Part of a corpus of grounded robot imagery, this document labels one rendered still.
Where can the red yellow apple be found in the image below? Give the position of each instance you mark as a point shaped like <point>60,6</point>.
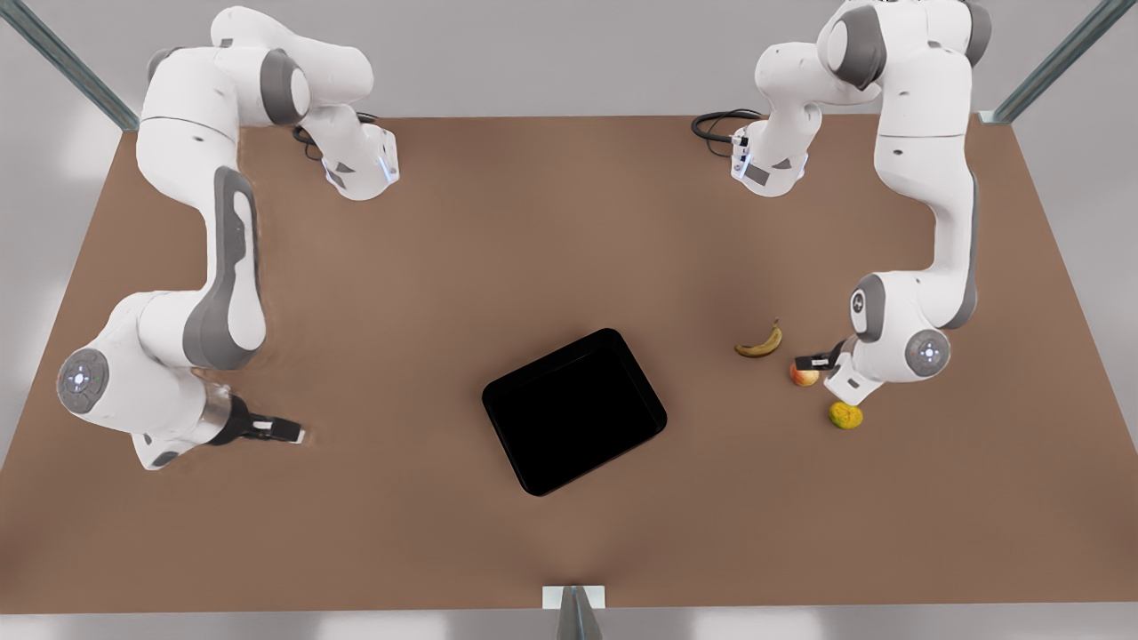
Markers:
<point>804,376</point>

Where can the black storage box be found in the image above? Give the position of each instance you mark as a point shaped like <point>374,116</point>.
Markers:
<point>574,412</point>

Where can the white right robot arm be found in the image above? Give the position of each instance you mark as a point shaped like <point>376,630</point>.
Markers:
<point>222,267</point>

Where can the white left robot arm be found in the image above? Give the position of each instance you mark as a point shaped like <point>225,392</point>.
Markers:
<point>925,222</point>

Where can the yellow banana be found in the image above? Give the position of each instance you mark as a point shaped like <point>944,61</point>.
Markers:
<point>761,344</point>

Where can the yellow green citrus fruit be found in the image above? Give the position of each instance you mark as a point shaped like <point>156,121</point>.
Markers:
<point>845,415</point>

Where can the silver frame post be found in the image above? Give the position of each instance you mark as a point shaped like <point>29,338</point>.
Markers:
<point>575,612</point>
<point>1049,62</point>
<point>67,60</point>

